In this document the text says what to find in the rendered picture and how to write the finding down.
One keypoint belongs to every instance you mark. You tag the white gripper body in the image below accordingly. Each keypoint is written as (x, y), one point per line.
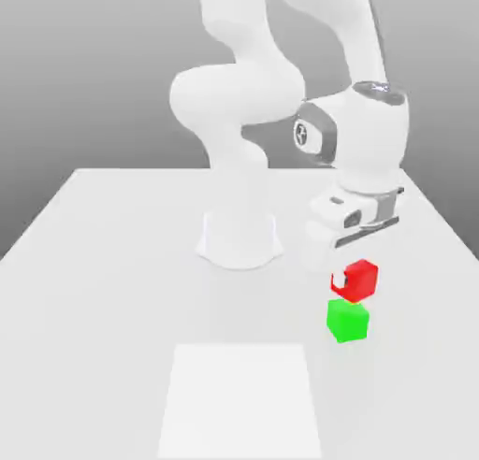
(359, 232)

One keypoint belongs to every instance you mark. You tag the small red cube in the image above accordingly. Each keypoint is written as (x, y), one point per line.
(361, 280)

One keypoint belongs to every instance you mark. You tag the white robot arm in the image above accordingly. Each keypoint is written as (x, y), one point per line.
(239, 131)

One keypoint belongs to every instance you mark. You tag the small green cube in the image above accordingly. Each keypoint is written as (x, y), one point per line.
(346, 321)

